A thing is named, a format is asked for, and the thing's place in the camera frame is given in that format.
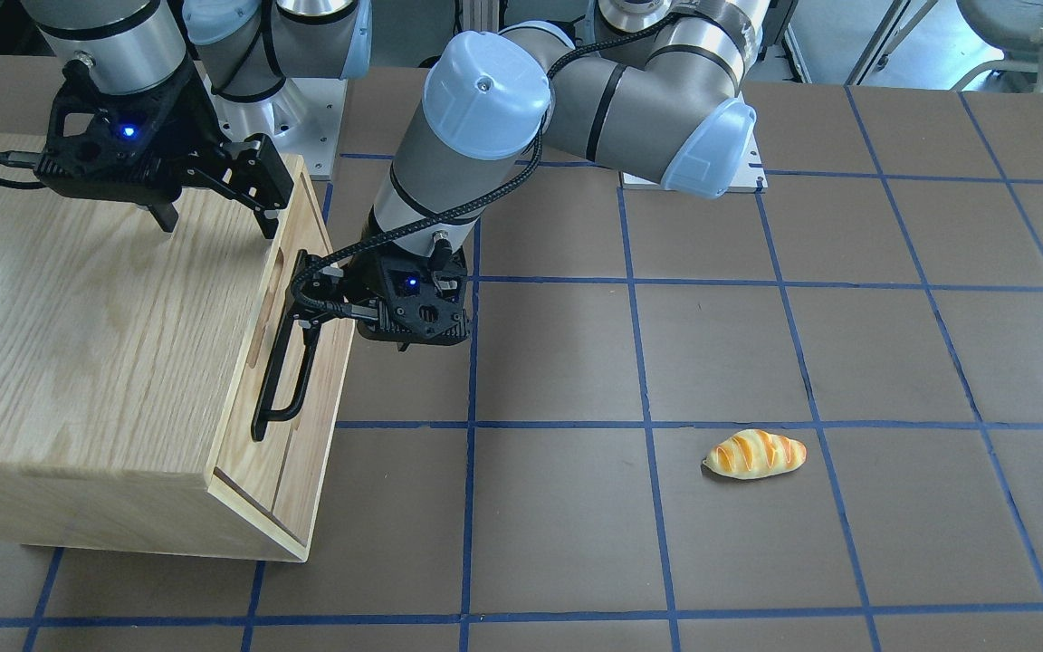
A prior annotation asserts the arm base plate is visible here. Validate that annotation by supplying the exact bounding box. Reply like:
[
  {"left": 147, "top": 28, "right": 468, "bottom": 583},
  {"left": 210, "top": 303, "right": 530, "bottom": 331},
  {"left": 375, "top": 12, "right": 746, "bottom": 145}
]
[
  {"left": 211, "top": 78, "right": 350, "bottom": 182},
  {"left": 618, "top": 135, "right": 769, "bottom": 198}
]

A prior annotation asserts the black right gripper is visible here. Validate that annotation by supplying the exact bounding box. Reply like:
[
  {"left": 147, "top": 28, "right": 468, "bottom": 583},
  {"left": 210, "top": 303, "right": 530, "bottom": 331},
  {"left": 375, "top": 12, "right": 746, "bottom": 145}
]
[{"left": 34, "top": 69, "right": 294, "bottom": 240}]

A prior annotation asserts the striped toy bread loaf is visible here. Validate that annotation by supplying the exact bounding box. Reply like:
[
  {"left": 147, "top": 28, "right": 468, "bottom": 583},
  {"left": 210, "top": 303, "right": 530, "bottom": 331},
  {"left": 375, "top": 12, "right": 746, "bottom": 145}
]
[{"left": 701, "top": 429, "right": 808, "bottom": 480}]

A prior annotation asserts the wooden drawer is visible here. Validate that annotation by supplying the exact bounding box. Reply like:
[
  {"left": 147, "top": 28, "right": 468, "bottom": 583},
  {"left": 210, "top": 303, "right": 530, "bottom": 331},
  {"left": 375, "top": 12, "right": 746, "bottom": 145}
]
[{"left": 207, "top": 154, "right": 353, "bottom": 562}]

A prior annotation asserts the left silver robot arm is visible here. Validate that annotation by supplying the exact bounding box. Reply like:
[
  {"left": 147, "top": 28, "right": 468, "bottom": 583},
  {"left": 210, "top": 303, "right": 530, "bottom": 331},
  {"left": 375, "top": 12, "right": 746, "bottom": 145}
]
[{"left": 287, "top": 1, "right": 769, "bottom": 347}]

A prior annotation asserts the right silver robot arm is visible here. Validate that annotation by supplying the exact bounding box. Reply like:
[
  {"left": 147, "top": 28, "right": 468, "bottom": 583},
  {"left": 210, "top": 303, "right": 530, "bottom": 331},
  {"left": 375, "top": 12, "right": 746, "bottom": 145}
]
[{"left": 3, "top": 1, "right": 372, "bottom": 238}]

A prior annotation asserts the black metal drawer handle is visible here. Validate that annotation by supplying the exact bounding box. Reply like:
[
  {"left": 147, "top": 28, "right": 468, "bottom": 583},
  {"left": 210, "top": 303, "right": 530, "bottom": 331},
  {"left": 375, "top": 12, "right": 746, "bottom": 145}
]
[{"left": 250, "top": 249, "right": 328, "bottom": 444}]

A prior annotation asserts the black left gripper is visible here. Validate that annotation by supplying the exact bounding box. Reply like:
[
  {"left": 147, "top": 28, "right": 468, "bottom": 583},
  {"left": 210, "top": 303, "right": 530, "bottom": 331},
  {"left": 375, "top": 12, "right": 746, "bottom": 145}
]
[{"left": 290, "top": 244, "right": 471, "bottom": 347}]

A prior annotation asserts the light wooden drawer cabinet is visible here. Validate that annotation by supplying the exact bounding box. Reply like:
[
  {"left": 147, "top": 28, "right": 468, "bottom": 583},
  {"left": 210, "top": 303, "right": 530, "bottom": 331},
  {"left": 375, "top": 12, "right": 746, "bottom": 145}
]
[{"left": 0, "top": 132, "right": 353, "bottom": 562}]

